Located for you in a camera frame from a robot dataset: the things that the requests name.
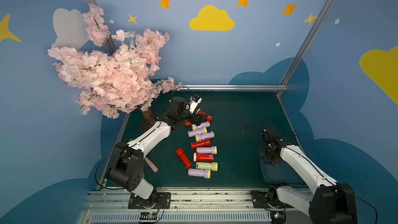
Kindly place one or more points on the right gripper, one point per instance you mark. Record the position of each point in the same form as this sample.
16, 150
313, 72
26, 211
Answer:
266, 154

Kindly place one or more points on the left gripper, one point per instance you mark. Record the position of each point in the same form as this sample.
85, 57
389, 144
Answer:
197, 119

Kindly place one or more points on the red flashlight white head top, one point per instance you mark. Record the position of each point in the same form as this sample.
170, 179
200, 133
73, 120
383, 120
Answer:
204, 115

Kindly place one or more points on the clear blue storage box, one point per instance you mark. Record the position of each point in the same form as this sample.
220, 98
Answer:
283, 173

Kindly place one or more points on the large red flashlight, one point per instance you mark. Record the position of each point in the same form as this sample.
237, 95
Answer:
183, 157

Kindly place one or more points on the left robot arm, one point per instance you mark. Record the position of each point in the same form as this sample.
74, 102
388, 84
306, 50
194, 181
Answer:
126, 163

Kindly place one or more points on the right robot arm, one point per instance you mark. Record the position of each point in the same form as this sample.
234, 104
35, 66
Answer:
329, 201

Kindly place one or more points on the red flashlight upper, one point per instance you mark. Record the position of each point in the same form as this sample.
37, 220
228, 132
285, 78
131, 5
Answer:
187, 123

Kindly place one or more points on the purple flashlight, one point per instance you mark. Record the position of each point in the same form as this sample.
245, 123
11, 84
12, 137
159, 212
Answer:
202, 125
195, 132
207, 150
199, 173
201, 137

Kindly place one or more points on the red flashlight middle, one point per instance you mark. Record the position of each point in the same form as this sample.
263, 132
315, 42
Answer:
199, 144

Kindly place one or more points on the orange flashlight white head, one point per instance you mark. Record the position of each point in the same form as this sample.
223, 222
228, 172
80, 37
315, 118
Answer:
197, 157

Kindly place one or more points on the cream yellow flashlight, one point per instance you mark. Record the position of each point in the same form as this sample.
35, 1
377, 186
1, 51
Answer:
213, 166

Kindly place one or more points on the purple pink spatula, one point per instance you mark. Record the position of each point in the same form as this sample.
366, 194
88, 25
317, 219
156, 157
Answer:
151, 165

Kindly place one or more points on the purple flashlight bottom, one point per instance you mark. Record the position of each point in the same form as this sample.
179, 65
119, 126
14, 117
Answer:
199, 173

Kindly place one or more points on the pink cherry blossom tree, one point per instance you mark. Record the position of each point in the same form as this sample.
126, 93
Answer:
114, 83

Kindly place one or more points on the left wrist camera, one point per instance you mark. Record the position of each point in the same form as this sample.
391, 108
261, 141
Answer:
195, 100

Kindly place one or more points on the tree base plate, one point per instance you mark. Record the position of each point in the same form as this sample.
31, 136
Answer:
148, 122

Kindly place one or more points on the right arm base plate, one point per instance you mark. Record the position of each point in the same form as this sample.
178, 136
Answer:
264, 199

